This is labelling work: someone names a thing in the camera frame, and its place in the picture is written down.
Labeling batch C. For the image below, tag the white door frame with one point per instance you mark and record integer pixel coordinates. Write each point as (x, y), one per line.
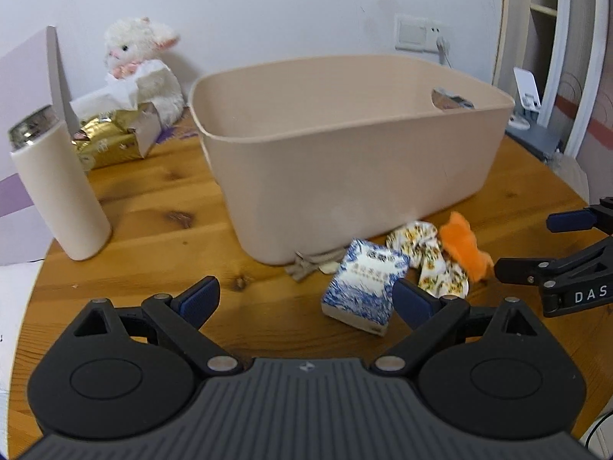
(563, 43)

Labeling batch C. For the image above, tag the floral table mat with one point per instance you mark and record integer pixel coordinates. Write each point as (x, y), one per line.
(184, 129)

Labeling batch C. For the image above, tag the beige hair clip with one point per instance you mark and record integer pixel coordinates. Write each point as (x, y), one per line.
(305, 265)

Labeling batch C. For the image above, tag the yellow floral scrunchie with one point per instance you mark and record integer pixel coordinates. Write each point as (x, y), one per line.
(439, 274)

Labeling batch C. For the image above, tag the white thermos bottle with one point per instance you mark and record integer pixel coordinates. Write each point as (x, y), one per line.
(53, 177)

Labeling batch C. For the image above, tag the white wall switch socket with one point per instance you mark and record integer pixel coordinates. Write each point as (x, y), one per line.
(420, 35)

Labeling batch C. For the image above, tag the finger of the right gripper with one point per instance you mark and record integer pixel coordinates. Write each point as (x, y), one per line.
(590, 264)
(584, 219)

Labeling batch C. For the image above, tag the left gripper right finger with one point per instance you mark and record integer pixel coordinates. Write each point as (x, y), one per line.
(435, 324)

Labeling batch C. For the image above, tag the grey laptop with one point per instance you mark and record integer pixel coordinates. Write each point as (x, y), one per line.
(540, 142)

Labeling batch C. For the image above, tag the beige plastic storage basket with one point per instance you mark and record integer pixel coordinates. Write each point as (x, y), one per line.
(312, 153)

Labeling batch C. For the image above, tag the pink headboard panel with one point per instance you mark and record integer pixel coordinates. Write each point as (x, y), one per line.
(29, 81)

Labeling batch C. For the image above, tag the white plush lamb toy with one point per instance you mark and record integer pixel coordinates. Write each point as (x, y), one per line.
(133, 57)

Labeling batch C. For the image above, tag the white phone stand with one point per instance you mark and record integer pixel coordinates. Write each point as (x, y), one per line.
(529, 98)

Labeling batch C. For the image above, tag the gold tissue pack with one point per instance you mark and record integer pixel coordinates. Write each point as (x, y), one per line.
(114, 126)

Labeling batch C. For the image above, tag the blue white tissue packet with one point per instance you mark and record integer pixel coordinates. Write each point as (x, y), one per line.
(360, 293)

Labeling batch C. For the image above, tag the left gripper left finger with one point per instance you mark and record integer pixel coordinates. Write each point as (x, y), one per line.
(178, 320)

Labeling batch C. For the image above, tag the orange plush scrunchie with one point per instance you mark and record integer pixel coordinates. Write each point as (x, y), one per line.
(460, 242)

